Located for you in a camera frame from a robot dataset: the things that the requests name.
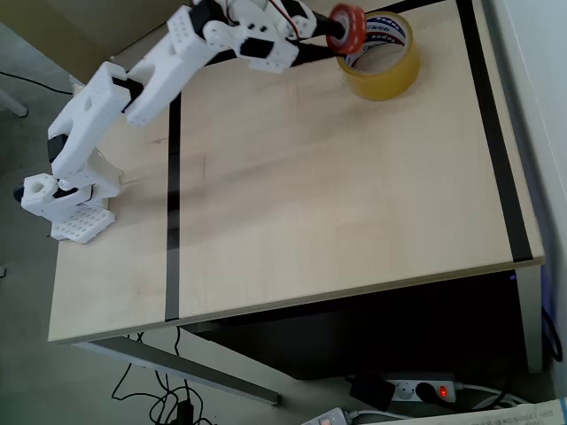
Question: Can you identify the white power strip orange switch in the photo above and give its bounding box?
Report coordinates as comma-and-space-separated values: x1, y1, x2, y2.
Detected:
300, 406, 352, 425

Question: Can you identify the thick black cable loop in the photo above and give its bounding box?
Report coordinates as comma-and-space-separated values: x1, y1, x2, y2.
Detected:
540, 306, 564, 362

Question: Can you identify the black round plug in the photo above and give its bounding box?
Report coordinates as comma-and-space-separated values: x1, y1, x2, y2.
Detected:
414, 381, 440, 402

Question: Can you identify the red tape roll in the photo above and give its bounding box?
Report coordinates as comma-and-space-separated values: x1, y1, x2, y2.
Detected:
326, 4, 369, 57

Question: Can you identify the grey metal table leg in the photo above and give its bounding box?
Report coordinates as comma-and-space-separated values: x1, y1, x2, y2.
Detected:
516, 264, 545, 374

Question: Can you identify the white power cable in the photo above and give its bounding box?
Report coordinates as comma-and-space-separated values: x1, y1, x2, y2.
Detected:
454, 382, 529, 411

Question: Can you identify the red white black servo wire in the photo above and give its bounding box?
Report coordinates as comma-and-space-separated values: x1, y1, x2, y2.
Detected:
221, 0, 303, 42

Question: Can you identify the printed paper sheet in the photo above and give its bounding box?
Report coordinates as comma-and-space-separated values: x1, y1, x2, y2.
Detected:
353, 397, 567, 425

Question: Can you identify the thin black floor cable tangle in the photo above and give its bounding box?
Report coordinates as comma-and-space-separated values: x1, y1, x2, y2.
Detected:
110, 326, 207, 425

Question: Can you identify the brown cardboard panel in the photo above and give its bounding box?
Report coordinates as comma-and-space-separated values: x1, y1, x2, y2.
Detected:
0, 0, 198, 86

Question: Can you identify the black power adapter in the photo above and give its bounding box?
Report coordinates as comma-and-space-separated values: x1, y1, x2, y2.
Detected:
349, 375, 397, 411

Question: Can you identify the white power strip red switch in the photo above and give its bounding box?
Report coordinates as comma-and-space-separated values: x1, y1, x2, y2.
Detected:
383, 374, 458, 405

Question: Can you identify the grey metal table foot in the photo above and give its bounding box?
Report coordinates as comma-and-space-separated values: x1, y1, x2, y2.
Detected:
74, 335, 281, 406

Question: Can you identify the large yellow tape roll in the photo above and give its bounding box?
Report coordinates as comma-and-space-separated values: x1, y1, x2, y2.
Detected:
335, 11, 421, 102

